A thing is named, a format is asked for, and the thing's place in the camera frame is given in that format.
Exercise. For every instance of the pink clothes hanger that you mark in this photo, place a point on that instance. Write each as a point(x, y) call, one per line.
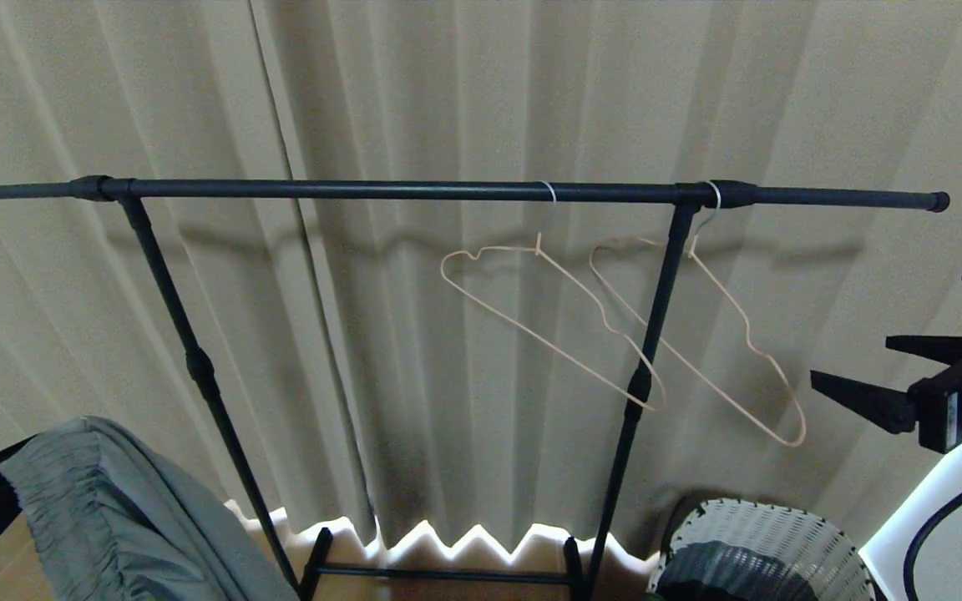
point(548, 339)
point(698, 357)

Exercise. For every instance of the pale grey shorts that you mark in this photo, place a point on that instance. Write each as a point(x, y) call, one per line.
point(130, 517)

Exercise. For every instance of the white laundry basket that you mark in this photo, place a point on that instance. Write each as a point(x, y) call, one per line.
point(765, 526)

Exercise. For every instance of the black clothes rack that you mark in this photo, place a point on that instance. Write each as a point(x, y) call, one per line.
point(448, 190)

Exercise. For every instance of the beige curtain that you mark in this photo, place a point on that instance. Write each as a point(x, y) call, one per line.
point(448, 83)

